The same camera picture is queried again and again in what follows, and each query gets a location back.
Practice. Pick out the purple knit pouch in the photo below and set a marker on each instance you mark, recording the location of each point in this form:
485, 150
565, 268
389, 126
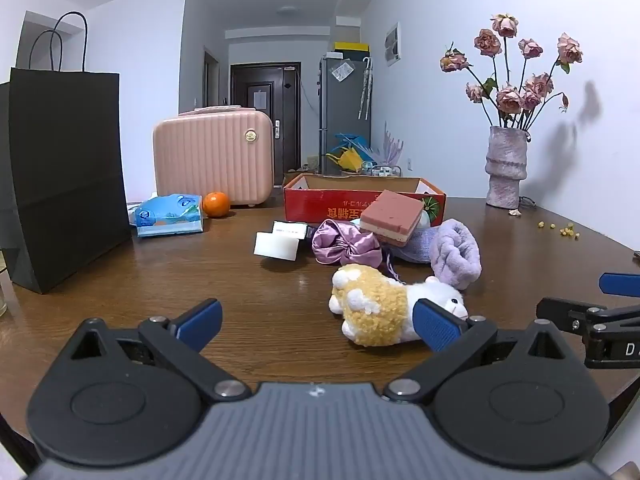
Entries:
415, 250

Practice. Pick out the white folded umbrella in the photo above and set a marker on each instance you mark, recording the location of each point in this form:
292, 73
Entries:
366, 85

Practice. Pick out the red cardboard box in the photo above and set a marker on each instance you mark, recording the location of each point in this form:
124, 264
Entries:
320, 205

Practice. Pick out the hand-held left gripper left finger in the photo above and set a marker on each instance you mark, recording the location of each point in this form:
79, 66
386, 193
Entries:
202, 322

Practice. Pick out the metal storage cart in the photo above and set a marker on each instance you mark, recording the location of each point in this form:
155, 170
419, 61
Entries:
382, 170

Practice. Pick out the yellow black box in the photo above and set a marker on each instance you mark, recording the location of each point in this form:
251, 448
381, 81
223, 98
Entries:
351, 50

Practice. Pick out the blue tissue pack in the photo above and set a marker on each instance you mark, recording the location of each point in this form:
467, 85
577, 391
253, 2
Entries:
167, 212

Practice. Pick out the white foam block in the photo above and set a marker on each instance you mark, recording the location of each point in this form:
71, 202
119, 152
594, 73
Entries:
275, 246

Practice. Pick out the dark brown entrance door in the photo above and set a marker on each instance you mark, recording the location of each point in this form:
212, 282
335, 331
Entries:
260, 130

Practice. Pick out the pink ribbed suitcase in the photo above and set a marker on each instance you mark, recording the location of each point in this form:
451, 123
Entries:
210, 160

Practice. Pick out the white wall panel box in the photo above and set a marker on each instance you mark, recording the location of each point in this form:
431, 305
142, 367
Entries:
393, 44

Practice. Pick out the round ceiling lamp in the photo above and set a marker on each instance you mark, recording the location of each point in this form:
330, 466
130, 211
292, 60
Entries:
288, 9

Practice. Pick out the white paper notice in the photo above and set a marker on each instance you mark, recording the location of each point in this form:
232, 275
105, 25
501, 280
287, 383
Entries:
259, 99

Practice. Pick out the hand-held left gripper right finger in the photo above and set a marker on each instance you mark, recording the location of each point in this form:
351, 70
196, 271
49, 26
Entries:
436, 329

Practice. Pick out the lavender fluffy headband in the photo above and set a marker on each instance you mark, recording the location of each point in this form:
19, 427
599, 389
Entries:
457, 255

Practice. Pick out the yellow bag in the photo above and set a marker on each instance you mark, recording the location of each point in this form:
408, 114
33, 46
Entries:
345, 160

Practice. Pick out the yellow white plush dog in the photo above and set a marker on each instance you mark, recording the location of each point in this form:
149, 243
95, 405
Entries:
375, 305

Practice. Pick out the orange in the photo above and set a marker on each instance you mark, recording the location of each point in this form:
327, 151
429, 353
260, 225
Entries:
216, 205

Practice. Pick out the grey refrigerator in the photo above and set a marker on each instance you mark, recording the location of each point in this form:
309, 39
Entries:
345, 110

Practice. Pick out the small black white block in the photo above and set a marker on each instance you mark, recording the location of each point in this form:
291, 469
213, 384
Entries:
290, 228

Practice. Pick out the black paper bag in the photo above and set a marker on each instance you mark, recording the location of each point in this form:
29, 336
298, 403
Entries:
65, 170

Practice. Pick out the pink layered sponge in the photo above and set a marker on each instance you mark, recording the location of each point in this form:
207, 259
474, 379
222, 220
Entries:
392, 215

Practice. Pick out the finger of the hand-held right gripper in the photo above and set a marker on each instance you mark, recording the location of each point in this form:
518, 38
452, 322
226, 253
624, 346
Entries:
560, 310
622, 284

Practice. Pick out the purple satin scrunchie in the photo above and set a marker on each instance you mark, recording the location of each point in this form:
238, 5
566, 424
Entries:
345, 245

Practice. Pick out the purple textured vase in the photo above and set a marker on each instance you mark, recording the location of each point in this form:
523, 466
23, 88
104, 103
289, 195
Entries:
506, 170

